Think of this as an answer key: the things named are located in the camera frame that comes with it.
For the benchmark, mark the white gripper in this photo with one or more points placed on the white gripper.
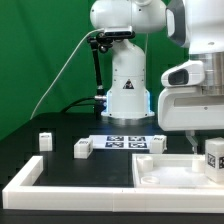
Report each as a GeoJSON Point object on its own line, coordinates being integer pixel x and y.
{"type": "Point", "coordinates": [187, 109]}

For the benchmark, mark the white square tabletop part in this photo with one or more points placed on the white square tabletop part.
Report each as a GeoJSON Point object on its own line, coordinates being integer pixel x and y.
{"type": "Point", "coordinates": [185, 171]}

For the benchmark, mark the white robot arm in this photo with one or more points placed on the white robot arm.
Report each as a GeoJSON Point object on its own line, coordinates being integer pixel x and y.
{"type": "Point", "coordinates": [197, 25]}

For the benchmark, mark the white sheet with fiducial markers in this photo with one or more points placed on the white sheet with fiducial markers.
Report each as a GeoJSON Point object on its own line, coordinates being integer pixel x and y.
{"type": "Point", "coordinates": [120, 142]}

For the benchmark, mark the white U-shaped boundary fence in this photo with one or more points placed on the white U-shaped boundary fence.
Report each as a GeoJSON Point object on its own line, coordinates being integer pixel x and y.
{"type": "Point", "coordinates": [22, 193]}

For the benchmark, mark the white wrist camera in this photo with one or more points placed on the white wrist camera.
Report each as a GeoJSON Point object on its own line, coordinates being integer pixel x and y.
{"type": "Point", "coordinates": [190, 73]}

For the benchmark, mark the grey camera on black mount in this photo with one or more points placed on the grey camera on black mount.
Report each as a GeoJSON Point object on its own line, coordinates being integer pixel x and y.
{"type": "Point", "coordinates": [102, 42]}

